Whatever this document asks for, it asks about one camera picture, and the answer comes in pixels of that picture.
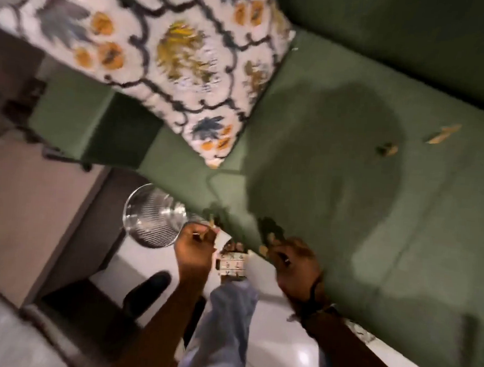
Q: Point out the person's left hand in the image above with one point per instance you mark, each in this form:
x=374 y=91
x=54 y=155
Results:
x=194 y=248

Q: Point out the person's right hand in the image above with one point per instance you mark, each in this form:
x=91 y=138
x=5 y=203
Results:
x=297 y=273

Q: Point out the person's right fingers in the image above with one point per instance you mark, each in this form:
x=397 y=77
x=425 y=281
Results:
x=276 y=251

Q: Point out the person's left fingers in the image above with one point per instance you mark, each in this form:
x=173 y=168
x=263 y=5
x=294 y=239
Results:
x=204 y=233

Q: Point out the clear ribbed glass bowl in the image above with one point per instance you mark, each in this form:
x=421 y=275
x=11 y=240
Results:
x=152 y=216

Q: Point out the person's left forearm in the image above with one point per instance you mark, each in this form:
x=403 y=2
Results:
x=163 y=329

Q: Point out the person's right forearm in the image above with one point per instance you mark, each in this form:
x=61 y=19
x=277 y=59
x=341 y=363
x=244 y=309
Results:
x=349 y=357

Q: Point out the white patterned slipper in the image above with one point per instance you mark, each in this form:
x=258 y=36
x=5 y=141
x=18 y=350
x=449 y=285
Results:
x=231 y=265

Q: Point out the black thread wristband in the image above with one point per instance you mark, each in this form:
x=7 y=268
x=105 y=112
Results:
x=312 y=306

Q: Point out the green fabric sofa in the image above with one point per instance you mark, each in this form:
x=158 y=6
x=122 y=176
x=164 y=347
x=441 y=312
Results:
x=348 y=219

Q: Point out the black shoe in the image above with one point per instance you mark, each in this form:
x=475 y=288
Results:
x=146 y=291

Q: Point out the blue jeans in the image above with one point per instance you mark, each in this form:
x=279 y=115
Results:
x=221 y=334

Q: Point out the beige rug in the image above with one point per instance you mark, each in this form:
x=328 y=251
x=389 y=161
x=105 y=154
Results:
x=26 y=218

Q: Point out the floral patterned white cushion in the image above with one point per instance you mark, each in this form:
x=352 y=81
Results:
x=160 y=53

